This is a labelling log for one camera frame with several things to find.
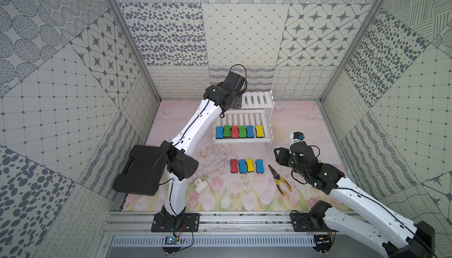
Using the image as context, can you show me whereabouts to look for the blue eraser top shelf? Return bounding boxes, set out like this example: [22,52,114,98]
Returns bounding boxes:
[238,159,247,174]
[255,159,265,173]

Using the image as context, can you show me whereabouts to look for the blue eraser shelf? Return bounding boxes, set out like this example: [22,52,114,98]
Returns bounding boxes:
[238,159,247,174]
[246,126,255,138]
[255,159,265,173]
[215,126,224,139]

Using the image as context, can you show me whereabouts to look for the yellow eraser top shelf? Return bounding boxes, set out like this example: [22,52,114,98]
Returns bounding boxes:
[246,159,255,173]

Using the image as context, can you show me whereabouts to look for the yellow eraser shelf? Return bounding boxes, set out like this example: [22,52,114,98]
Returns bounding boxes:
[255,125,265,138]
[246,159,255,173]

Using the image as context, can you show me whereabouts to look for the red eraser shelf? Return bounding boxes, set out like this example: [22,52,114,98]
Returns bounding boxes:
[230,159,238,173]
[231,126,239,139]

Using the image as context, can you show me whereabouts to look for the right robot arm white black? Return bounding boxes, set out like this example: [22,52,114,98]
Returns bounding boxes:
[274,141,435,258]

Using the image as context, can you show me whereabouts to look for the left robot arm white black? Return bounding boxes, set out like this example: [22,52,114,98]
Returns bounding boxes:
[161,72,247,228]

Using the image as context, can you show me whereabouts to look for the yellow eraser lower shelf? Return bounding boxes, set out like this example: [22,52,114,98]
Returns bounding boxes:
[255,125,265,138]

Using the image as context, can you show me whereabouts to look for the white wooden slatted shelf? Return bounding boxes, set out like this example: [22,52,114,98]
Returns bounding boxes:
[213,91,275,152]

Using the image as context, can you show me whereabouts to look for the red eraser lower shelf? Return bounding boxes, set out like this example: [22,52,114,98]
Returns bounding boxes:
[231,126,239,139]

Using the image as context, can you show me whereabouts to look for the green eraser shelf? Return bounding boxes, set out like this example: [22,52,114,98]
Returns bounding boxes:
[238,126,247,138]
[223,125,232,139]

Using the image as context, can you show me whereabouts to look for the blue eraser lower shelf far-left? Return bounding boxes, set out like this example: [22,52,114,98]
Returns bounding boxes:
[215,126,224,139]

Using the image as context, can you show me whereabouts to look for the white plastic pipe fitting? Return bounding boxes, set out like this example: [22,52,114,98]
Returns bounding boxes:
[194,178,209,194]

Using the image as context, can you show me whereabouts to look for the black plastic case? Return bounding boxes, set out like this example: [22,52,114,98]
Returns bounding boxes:
[113,145,166,196]

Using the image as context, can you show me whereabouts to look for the green circuit board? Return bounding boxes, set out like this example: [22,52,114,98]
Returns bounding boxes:
[165,236,179,245]

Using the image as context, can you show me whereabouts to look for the yellow handled pliers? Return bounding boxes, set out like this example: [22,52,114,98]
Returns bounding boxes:
[268,165,292,196]

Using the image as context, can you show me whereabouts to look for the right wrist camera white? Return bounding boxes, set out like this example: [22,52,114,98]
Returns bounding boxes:
[290,132,304,145]

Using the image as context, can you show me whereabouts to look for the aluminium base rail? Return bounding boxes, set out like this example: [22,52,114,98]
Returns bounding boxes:
[100,211,335,235]

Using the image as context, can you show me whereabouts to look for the white vented cable duct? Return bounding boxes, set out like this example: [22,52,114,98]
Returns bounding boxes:
[111,234,315,247]

